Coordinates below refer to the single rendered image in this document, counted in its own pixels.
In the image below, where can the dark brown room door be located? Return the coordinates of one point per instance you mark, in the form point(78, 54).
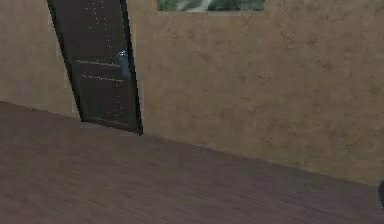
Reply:
point(96, 66)

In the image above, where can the dark round object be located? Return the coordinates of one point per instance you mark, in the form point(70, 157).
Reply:
point(381, 193)

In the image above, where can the green framed wall picture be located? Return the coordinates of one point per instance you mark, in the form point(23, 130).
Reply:
point(210, 4)

